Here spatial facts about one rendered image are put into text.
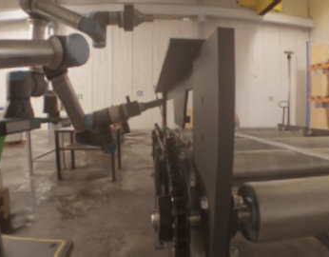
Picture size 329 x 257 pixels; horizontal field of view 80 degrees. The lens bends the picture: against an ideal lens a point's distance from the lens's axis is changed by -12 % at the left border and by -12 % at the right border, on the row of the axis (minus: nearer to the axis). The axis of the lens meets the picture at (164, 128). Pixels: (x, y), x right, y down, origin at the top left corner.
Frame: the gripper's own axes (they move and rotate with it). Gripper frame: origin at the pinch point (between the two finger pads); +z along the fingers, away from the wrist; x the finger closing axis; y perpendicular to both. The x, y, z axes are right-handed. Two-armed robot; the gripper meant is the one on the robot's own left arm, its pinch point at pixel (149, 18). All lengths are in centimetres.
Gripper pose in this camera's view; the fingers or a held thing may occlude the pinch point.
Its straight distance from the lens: 122.3
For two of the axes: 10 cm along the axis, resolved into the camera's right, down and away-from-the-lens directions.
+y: 0.7, 0.9, -9.9
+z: 10.0, -0.1, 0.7
